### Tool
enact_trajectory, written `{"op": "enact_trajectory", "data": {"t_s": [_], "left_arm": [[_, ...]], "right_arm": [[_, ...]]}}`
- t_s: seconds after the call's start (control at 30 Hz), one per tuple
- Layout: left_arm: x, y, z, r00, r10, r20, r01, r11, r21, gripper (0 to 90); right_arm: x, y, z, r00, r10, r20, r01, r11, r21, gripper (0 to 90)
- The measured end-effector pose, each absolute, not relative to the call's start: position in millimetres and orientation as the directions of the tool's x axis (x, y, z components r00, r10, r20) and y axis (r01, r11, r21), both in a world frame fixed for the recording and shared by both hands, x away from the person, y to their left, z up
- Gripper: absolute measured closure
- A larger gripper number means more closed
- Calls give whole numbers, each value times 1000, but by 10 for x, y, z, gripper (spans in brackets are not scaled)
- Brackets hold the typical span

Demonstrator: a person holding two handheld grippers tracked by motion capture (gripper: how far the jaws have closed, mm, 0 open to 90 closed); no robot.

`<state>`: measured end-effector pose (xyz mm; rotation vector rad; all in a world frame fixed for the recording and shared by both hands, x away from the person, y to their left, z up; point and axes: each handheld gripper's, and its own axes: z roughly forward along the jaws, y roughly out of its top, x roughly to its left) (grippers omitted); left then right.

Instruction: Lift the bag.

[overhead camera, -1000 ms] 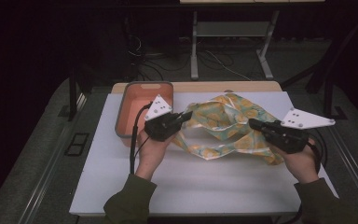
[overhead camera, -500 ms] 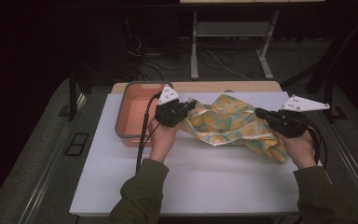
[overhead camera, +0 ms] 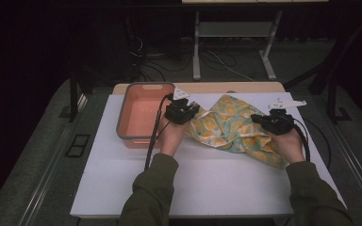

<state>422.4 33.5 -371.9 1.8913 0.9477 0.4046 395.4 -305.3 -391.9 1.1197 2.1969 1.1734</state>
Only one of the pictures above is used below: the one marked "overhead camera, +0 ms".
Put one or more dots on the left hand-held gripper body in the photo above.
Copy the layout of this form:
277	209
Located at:
178	111

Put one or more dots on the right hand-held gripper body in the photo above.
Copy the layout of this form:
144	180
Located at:
278	122

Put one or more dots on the lemon print cloth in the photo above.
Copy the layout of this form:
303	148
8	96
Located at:
232	125

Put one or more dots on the orange plastic bin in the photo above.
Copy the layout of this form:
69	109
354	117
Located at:
141	116

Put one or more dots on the person's left hand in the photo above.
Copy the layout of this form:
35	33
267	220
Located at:
172	135

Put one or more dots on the person's right hand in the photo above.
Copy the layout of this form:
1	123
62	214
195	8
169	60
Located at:
287	146

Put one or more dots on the black metal stand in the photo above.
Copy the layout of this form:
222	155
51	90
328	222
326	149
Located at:
333	78

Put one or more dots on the black floor socket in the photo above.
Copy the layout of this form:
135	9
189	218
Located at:
78	145

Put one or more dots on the grey metal desk frame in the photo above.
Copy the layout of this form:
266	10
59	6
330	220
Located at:
232	29

